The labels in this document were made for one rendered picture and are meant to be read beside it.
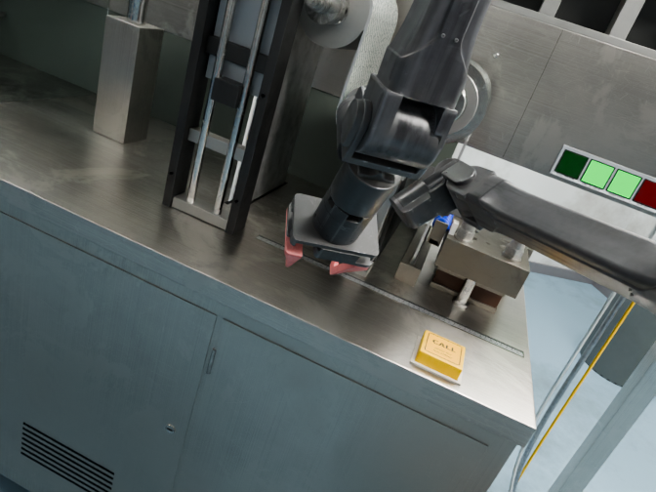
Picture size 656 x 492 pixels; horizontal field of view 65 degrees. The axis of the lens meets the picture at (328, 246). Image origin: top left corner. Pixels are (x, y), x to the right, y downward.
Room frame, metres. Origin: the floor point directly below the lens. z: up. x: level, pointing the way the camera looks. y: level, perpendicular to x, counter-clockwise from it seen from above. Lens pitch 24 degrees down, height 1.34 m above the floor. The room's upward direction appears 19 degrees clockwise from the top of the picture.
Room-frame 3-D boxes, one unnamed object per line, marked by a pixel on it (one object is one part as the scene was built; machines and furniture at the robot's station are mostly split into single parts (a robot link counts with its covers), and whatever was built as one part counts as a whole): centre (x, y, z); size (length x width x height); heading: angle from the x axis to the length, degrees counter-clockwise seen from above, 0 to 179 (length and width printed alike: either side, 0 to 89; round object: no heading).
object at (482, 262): (1.08, -0.32, 1.00); 0.40 x 0.16 x 0.06; 169
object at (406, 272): (1.07, -0.19, 0.92); 0.28 x 0.04 x 0.04; 169
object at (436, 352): (0.70, -0.23, 0.91); 0.07 x 0.07 x 0.02; 79
